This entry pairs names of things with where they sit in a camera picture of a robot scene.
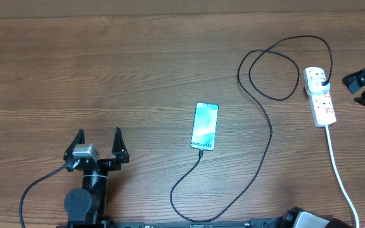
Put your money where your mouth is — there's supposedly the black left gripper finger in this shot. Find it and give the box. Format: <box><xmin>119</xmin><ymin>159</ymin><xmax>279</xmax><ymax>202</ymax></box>
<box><xmin>112</xmin><ymin>127</ymin><xmax>129</xmax><ymax>158</ymax></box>
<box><xmin>63</xmin><ymin>129</ymin><xmax>85</xmax><ymax>158</ymax></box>

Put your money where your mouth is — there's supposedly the blue smartphone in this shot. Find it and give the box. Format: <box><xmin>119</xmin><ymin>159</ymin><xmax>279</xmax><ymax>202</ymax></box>
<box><xmin>190</xmin><ymin>103</ymin><xmax>219</xmax><ymax>151</ymax></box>

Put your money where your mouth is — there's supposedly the black charging cable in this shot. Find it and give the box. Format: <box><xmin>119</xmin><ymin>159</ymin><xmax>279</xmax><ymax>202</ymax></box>
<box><xmin>169</xmin><ymin>35</ymin><xmax>334</xmax><ymax>223</ymax></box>

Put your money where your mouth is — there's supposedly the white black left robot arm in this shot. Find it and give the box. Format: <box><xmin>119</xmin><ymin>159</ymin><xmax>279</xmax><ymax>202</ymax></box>
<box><xmin>63</xmin><ymin>127</ymin><xmax>129</xmax><ymax>227</ymax></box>

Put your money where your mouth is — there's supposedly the white charger plug adapter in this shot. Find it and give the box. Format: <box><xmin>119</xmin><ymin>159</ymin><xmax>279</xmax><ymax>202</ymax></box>
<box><xmin>305</xmin><ymin>78</ymin><xmax>331</xmax><ymax>96</ymax></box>

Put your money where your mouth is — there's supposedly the white power strip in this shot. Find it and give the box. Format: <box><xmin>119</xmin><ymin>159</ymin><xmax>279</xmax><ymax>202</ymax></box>
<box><xmin>303</xmin><ymin>66</ymin><xmax>336</xmax><ymax>127</ymax></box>

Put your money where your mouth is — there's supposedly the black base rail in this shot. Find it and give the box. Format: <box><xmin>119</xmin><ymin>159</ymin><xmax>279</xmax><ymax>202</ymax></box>
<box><xmin>59</xmin><ymin>217</ymin><xmax>282</xmax><ymax>228</ymax></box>

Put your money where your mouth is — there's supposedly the white power strip cord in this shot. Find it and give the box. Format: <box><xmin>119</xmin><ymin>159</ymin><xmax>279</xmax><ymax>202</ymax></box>
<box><xmin>324</xmin><ymin>124</ymin><xmax>361</xmax><ymax>228</ymax></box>

